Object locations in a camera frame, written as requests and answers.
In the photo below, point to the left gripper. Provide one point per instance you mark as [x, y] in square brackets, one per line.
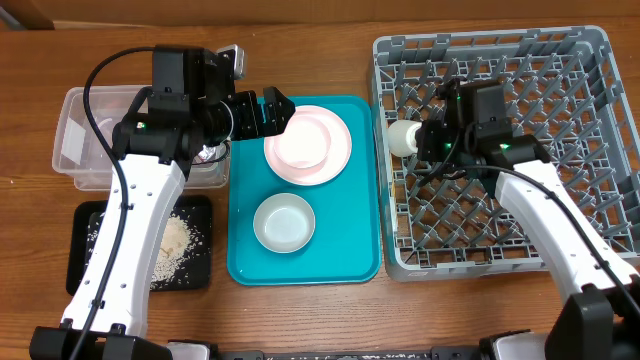
[253, 125]

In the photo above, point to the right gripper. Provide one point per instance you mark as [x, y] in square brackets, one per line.
[424, 139]

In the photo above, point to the cream paper cup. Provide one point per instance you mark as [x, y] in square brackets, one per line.
[402, 137]

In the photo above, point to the grey bowl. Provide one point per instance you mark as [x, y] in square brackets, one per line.
[284, 223]

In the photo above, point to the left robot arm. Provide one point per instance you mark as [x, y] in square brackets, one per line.
[191, 104]

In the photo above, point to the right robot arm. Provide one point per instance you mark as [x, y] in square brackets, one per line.
[600, 316]

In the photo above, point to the grey dishwasher rack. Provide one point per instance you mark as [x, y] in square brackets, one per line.
[561, 85]

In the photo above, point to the large pink plate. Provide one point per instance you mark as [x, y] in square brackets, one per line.
[336, 160]

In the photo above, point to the cardboard backdrop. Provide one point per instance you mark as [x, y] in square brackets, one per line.
[46, 14]

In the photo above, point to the teal plastic tray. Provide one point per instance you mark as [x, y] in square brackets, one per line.
[346, 244]

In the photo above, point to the black plastic tray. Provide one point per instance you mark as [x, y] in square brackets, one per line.
[86, 223]

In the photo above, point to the clear plastic bin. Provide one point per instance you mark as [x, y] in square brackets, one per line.
[77, 152]

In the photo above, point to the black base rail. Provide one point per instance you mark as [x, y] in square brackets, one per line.
[350, 355]

